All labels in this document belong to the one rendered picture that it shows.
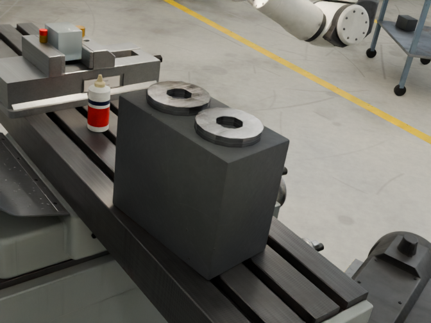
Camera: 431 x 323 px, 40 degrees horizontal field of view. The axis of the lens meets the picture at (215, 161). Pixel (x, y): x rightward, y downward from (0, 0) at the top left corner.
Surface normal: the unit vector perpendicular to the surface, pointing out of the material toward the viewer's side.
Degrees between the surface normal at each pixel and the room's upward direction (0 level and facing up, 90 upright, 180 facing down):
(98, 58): 90
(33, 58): 90
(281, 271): 0
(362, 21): 77
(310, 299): 0
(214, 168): 90
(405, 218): 0
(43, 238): 90
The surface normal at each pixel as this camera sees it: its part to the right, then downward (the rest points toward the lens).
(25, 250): 0.60, 0.47
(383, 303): 0.14, -0.86
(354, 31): 0.45, 0.29
